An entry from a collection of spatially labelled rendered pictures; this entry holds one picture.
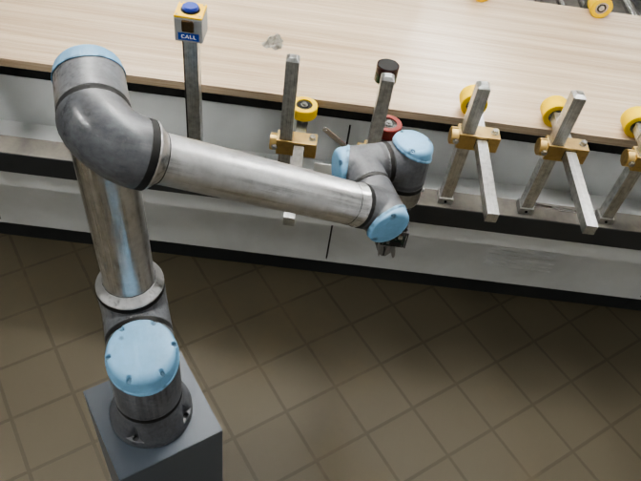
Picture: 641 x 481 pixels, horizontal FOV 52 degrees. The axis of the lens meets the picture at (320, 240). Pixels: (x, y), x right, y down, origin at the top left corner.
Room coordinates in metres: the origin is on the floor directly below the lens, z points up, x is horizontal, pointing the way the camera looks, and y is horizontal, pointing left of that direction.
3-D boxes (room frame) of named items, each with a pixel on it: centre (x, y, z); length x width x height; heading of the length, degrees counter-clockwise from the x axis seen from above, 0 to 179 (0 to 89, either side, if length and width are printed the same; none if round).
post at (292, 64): (1.46, 0.14, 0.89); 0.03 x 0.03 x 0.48; 3
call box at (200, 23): (1.45, 0.40, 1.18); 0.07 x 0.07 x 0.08; 3
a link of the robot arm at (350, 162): (1.06, -0.06, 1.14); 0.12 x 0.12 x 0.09; 24
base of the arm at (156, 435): (0.70, 0.33, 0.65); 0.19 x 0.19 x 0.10
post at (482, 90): (1.49, -0.35, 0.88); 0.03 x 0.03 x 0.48; 3
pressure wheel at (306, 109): (1.57, 0.11, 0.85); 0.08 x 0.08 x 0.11
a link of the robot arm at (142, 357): (0.71, 0.33, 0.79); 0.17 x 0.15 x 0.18; 24
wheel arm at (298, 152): (1.37, 0.10, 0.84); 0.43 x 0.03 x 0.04; 3
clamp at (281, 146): (1.47, 0.12, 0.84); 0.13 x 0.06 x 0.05; 93
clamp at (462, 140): (1.49, -0.38, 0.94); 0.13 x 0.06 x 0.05; 93
